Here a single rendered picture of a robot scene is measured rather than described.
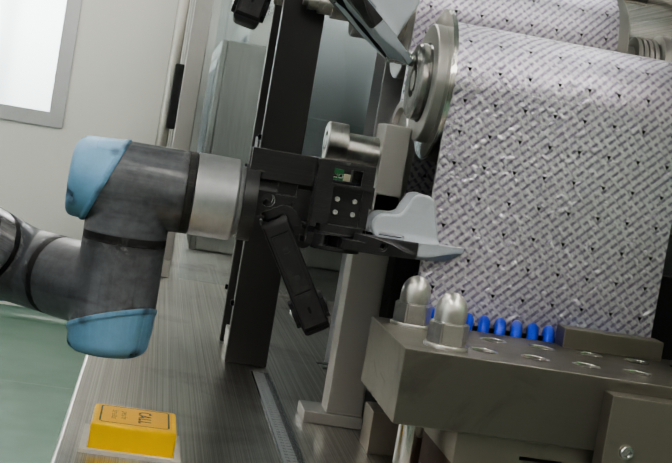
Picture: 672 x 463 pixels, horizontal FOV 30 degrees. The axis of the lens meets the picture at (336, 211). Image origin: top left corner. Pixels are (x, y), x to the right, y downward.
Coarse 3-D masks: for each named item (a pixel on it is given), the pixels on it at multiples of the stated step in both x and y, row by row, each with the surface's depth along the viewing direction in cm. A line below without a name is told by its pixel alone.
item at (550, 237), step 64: (448, 192) 117; (512, 192) 118; (576, 192) 119; (640, 192) 119; (512, 256) 118; (576, 256) 119; (640, 256) 120; (512, 320) 119; (576, 320) 120; (640, 320) 120
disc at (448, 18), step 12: (444, 12) 122; (444, 24) 121; (456, 24) 117; (456, 36) 116; (456, 48) 116; (456, 60) 115; (444, 96) 116; (444, 108) 116; (444, 120) 116; (432, 132) 119; (420, 144) 123; (432, 144) 118; (420, 156) 122
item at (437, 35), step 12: (432, 36) 121; (444, 36) 118; (444, 48) 117; (444, 60) 117; (444, 72) 117; (432, 84) 117; (444, 84) 117; (432, 96) 117; (432, 108) 117; (408, 120) 126; (420, 120) 120; (432, 120) 118; (420, 132) 120
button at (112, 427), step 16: (96, 416) 103; (112, 416) 104; (128, 416) 104; (144, 416) 105; (160, 416) 106; (96, 432) 101; (112, 432) 101; (128, 432) 101; (144, 432) 101; (160, 432) 102; (96, 448) 101; (112, 448) 101; (128, 448) 101; (144, 448) 102; (160, 448) 102
